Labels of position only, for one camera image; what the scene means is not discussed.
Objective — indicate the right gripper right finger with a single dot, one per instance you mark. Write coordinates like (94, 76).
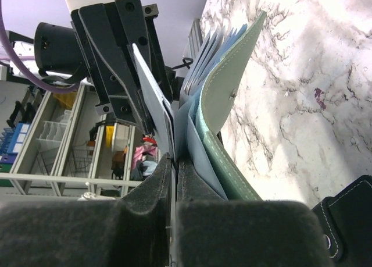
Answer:
(214, 232)

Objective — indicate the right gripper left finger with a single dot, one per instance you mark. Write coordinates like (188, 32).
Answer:
(130, 231)

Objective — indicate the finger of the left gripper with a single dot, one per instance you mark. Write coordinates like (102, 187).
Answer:
(138, 25)
(111, 63)

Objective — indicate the grey credit card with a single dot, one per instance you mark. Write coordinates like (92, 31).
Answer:
(154, 98)

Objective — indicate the green card holder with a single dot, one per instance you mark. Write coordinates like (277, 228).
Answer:
(206, 100)

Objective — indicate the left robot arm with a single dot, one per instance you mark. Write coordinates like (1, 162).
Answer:
(60, 61)

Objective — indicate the black card holder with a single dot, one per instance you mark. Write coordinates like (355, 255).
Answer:
(346, 223)

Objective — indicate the aluminium frame rail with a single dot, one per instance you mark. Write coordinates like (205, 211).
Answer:
(195, 38)

